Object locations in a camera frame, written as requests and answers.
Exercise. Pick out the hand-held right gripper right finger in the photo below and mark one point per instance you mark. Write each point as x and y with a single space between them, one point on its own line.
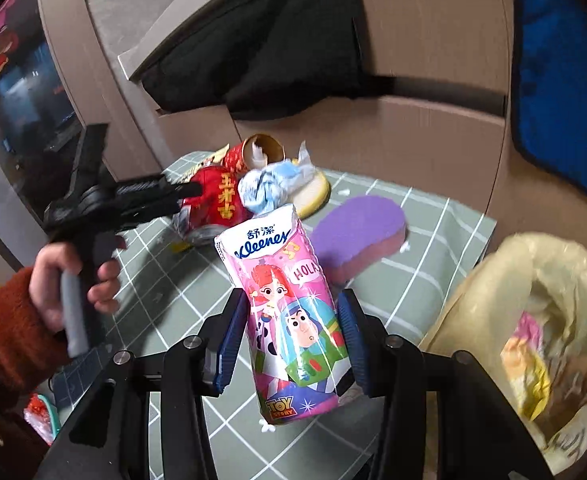
354 345

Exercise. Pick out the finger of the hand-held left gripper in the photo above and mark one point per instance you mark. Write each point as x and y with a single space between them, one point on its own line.
148 209
158 187

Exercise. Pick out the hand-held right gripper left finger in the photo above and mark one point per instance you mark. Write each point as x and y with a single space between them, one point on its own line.
232 340

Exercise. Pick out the crushed red drink can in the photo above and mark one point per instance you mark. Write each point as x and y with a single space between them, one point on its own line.
213 200

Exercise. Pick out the pink cartoon tissue pack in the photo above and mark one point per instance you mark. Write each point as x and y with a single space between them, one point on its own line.
288 320

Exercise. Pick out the bin with yellow bag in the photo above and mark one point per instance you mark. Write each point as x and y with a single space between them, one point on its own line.
548 270

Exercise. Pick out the person's left forearm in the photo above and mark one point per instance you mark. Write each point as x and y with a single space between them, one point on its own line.
8 340

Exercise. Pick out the person's left hand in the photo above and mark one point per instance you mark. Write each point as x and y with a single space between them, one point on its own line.
46 280

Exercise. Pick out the green checked tablecloth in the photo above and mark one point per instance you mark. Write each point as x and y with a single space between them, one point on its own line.
163 280

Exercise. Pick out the red cardboard tube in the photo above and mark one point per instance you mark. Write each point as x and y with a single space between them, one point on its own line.
253 152

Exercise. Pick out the dark screen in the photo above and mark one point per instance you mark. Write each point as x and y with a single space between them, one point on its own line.
28 110

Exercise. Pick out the crumpled blue white paper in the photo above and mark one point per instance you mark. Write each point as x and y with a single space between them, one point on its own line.
273 185

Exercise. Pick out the purple sponge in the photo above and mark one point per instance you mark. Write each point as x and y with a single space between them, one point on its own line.
358 230

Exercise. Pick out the pink yellow wrapper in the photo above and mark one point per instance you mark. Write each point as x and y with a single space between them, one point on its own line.
526 360

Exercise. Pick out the black cloth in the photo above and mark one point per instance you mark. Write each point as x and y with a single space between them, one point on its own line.
273 40

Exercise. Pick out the red teal packet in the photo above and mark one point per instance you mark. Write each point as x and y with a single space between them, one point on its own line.
41 415

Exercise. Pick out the blue cloth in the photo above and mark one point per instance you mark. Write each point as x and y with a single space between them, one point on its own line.
558 70

